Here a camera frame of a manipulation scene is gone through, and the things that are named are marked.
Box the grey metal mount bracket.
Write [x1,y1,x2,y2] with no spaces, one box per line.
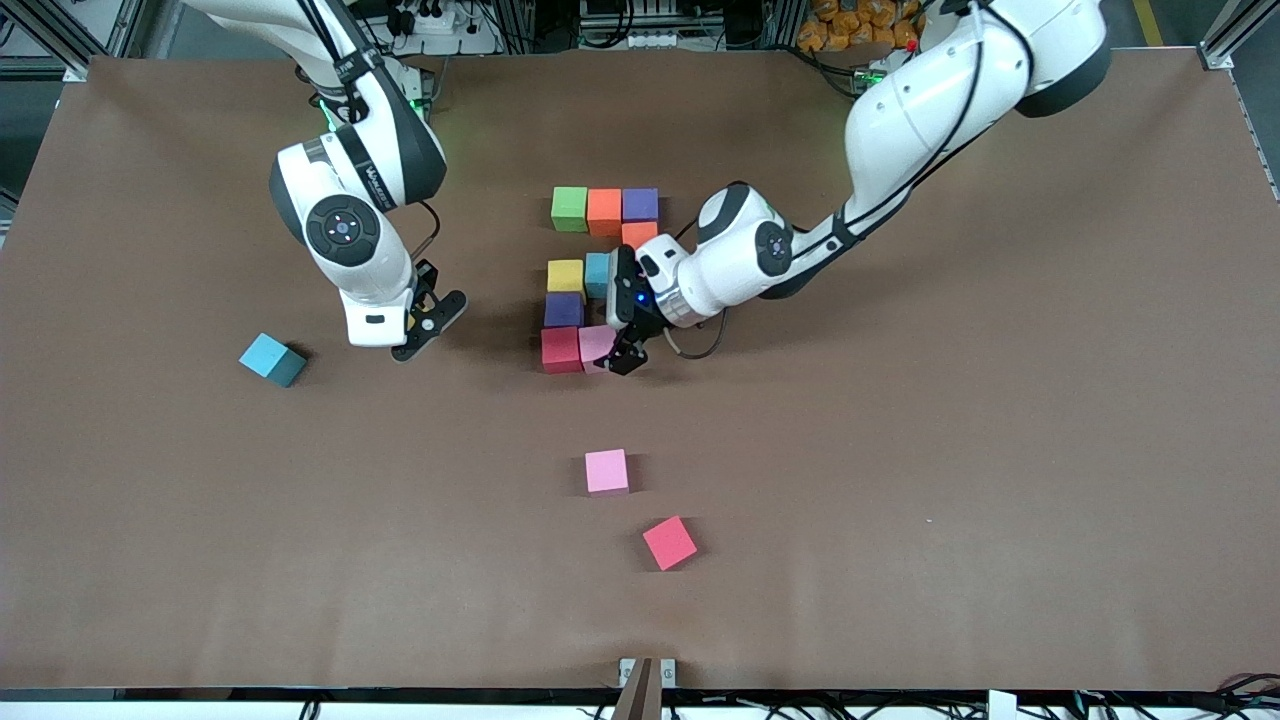
[618,656,678,689]

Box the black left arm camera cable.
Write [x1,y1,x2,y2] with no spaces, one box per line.
[665,310,729,361]

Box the black base cable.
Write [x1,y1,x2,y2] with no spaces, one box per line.
[795,45,861,96]

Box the aluminium frame post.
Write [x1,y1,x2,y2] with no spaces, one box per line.
[1198,0,1280,71]
[0,0,151,81]

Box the pile of orange snack bags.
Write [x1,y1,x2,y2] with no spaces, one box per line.
[797,0,921,53]

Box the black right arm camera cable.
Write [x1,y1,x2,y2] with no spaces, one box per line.
[412,200,442,263]

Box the brown camera mast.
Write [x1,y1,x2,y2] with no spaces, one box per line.
[610,657,664,720]

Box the bundle of thin cables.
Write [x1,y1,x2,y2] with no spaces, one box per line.
[1185,672,1280,717]

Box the red foam block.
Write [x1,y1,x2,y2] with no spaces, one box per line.
[540,326,584,375]
[641,515,699,572]

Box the white power strip with plugs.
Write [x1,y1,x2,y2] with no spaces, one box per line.
[385,0,501,56]

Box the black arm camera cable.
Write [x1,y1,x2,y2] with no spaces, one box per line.
[665,310,729,361]
[412,200,442,263]

